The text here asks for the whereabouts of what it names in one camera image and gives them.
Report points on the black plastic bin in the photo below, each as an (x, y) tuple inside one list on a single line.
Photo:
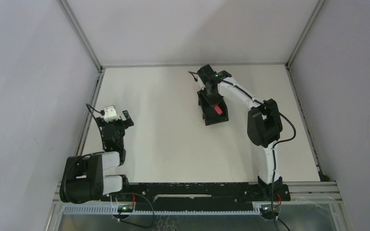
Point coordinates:
[(209, 115)]

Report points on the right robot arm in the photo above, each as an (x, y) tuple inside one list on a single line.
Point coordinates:
[(264, 120)]

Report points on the left aluminium frame rail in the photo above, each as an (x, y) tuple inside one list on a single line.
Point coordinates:
[(85, 129)]

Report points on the left controller board with wires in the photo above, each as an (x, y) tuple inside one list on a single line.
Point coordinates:
[(125, 211)]

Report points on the right aluminium frame rail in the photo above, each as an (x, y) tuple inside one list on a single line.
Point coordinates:
[(321, 173)]

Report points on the right controller board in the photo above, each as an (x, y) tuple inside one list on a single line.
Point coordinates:
[(270, 213)]

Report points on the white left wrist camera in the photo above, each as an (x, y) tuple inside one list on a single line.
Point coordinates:
[(110, 114)]

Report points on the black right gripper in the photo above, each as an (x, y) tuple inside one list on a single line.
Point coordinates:
[(216, 100)]

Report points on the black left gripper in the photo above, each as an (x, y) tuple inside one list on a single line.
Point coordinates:
[(118, 122)]

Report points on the aluminium frame rail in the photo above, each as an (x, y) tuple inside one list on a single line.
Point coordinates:
[(321, 173), (190, 64), (85, 129)]

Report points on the back aluminium frame rail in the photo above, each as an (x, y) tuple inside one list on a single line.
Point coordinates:
[(190, 64)]

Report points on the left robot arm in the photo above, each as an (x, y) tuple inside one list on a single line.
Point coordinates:
[(84, 178)]

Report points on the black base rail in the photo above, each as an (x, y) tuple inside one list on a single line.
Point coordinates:
[(200, 197)]

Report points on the red handled screwdriver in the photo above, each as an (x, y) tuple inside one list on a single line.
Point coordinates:
[(218, 110)]

